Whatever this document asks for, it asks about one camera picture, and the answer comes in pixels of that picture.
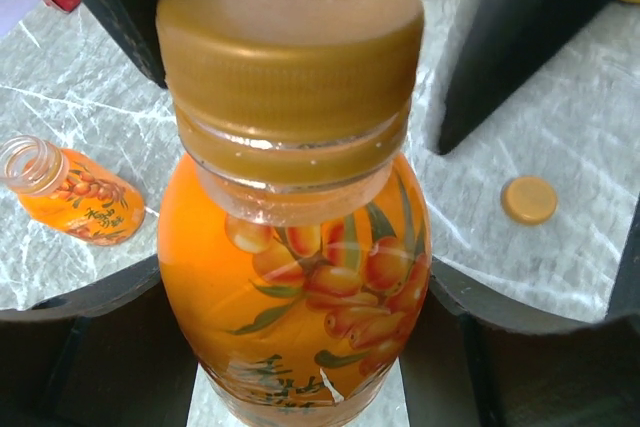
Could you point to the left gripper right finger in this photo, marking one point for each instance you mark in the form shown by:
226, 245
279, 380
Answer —
478, 358

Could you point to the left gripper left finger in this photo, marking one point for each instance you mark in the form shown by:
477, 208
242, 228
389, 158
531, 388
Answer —
108, 354

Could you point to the gold bottle cap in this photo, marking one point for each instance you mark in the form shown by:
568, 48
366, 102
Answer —
529, 200
290, 70

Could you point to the orange juice bottle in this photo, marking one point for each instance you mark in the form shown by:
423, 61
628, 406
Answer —
294, 247
68, 192

